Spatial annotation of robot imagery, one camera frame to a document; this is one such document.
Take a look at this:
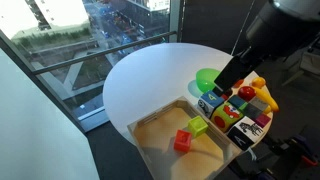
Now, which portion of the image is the teal block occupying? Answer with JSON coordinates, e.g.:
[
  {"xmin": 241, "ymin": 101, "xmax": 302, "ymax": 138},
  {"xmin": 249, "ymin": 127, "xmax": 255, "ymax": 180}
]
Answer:
[{"xmin": 228, "ymin": 94, "xmax": 248, "ymax": 111}]

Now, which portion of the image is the yellow-orange toy orange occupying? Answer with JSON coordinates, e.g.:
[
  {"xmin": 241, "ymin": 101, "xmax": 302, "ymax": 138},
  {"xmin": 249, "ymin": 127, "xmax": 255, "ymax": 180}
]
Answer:
[{"xmin": 251, "ymin": 76, "xmax": 267, "ymax": 89}]

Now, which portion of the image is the black clamp with orange tips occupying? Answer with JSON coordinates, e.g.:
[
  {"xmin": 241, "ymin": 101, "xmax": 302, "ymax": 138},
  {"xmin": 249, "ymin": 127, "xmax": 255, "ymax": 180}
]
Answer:
[{"xmin": 270, "ymin": 134, "xmax": 319, "ymax": 168}]

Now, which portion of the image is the red toy apple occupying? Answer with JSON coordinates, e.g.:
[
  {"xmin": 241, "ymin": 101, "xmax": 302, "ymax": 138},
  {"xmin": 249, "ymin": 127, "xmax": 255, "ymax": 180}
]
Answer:
[{"xmin": 237, "ymin": 85, "xmax": 257, "ymax": 102}]

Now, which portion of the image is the yellow toy banana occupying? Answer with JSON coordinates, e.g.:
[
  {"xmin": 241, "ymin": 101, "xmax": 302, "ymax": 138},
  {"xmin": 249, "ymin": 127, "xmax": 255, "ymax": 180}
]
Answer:
[{"xmin": 253, "ymin": 87, "xmax": 280, "ymax": 113}]

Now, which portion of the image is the black white zebra cube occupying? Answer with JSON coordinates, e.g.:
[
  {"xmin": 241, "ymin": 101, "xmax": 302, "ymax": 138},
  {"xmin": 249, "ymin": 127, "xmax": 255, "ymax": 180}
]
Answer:
[{"xmin": 227, "ymin": 115, "xmax": 266, "ymax": 151}]

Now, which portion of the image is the yellow-green block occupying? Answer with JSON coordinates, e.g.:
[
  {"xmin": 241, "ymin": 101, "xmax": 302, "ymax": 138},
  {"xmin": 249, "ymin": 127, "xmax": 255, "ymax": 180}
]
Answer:
[{"xmin": 187, "ymin": 115, "xmax": 209, "ymax": 138}]

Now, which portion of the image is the wooden tray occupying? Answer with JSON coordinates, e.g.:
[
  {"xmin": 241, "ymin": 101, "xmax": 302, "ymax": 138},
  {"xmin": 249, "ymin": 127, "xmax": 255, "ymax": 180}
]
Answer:
[{"xmin": 127, "ymin": 96, "xmax": 243, "ymax": 180}]

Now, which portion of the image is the red block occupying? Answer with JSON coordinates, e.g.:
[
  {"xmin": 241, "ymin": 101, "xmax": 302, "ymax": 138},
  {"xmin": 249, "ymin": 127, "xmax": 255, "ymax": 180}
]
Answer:
[{"xmin": 173, "ymin": 129, "xmax": 193, "ymax": 154}]

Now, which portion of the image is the dark window frame post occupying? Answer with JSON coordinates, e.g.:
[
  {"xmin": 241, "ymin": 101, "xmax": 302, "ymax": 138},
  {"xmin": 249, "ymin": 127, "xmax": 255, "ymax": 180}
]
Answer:
[{"xmin": 169, "ymin": 0, "xmax": 186, "ymax": 43}]

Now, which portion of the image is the grey block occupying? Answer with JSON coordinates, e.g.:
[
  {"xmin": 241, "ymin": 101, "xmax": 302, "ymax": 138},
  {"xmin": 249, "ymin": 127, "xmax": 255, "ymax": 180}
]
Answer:
[{"xmin": 244, "ymin": 96, "xmax": 270, "ymax": 121}]

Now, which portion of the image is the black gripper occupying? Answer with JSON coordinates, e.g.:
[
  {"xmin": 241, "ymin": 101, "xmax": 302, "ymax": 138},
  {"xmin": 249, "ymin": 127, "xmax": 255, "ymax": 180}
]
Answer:
[{"xmin": 212, "ymin": 49, "xmax": 259, "ymax": 98}]

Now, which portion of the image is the magenta block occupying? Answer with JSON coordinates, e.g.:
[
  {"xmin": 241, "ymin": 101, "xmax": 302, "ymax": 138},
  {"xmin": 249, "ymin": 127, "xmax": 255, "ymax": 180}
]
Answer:
[{"xmin": 255, "ymin": 113, "xmax": 272, "ymax": 129}]

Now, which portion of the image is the dark window railing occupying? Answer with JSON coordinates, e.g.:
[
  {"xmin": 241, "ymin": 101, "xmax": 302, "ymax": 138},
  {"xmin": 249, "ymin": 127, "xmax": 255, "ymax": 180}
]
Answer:
[{"xmin": 31, "ymin": 30, "xmax": 178, "ymax": 76}]

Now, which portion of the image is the green plastic bowl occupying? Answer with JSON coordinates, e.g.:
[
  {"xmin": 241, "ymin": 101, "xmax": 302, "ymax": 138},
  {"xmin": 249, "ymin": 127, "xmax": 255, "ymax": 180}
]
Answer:
[{"xmin": 195, "ymin": 67, "xmax": 223, "ymax": 94}]

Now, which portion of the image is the multicolour soft car cube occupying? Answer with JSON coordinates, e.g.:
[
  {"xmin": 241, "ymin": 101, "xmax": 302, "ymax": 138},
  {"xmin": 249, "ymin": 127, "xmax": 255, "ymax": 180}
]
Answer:
[{"xmin": 210, "ymin": 102, "xmax": 245, "ymax": 134}]

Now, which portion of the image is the blue soft number cube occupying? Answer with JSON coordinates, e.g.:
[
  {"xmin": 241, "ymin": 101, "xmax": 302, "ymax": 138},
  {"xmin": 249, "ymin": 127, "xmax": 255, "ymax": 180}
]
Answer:
[{"xmin": 197, "ymin": 89, "xmax": 225, "ymax": 119}]

